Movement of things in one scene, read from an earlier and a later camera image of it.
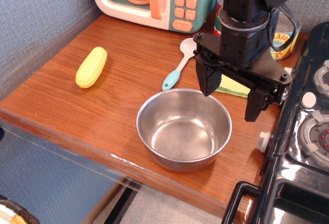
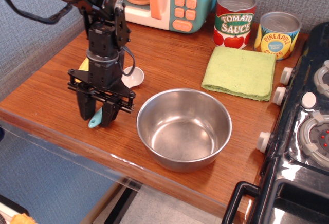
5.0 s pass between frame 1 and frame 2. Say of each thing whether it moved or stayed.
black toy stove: stayed
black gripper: moved
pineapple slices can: stayed
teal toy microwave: stayed
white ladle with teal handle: moved
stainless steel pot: stayed
